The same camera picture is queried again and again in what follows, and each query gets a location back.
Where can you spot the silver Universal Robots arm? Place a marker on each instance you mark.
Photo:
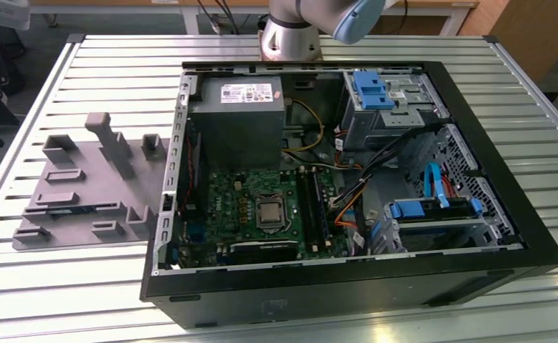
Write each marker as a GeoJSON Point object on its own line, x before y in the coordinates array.
{"type": "Point", "coordinates": [290, 39]}

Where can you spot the black RAM slot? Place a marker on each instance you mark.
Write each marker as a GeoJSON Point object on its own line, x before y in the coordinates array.
{"type": "Point", "coordinates": [308, 207]}

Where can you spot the black mesh waste bin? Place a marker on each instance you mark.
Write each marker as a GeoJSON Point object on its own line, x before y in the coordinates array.
{"type": "Point", "coordinates": [19, 71]}

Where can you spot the grey parts rack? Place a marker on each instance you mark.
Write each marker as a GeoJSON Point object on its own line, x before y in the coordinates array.
{"type": "Point", "coordinates": [93, 171]}

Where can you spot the black card retention latch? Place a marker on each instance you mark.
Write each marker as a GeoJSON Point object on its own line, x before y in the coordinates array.
{"type": "Point", "coordinates": [168, 203]}

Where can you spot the grey power supply unit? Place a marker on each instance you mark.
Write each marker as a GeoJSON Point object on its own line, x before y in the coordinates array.
{"type": "Point", "coordinates": [236, 132]}

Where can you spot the green motherboard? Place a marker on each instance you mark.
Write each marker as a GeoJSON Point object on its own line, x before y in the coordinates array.
{"type": "Point", "coordinates": [226, 182]}

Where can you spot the silver CPU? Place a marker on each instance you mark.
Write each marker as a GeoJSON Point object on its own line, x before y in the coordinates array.
{"type": "Point", "coordinates": [270, 212]}

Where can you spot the thin metal locking lever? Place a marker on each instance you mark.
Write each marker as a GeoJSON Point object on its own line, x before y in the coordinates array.
{"type": "Point", "coordinates": [289, 223]}

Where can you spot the black graphics card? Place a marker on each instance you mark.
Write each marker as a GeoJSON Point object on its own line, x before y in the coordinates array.
{"type": "Point", "coordinates": [260, 252]}

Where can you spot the blue plastic drive latch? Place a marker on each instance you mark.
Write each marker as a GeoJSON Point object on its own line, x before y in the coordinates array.
{"type": "Point", "coordinates": [372, 89]}

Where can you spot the silver metal drive cage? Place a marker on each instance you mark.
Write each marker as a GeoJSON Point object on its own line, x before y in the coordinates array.
{"type": "Point", "coordinates": [402, 118]}

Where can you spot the black PC case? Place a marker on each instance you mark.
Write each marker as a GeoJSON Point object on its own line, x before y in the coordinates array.
{"type": "Point", "coordinates": [308, 296]}

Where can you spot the hard disk in blue carrier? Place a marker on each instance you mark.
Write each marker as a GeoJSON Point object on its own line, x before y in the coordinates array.
{"type": "Point", "coordinates": [409, 209]}

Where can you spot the silver metal disk bay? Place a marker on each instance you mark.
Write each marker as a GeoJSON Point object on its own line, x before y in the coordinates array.
{"type": "Point", "coordinates": [441, 224]}

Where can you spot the brown wooden cabinet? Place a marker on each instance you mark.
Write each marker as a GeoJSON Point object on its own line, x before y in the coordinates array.
{"type": "Point", "coordinates": [541, 39]}

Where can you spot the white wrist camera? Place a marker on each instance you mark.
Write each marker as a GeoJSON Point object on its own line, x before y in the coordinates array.
{"type": "Point", "coordinates": [2, 19]}

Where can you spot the wooden desk white frame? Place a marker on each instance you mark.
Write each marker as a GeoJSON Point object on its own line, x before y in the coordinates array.
{"type": "Point", "coordinates": [117, 9]}
{"type": "Point", "coordinates": [454, 21]}

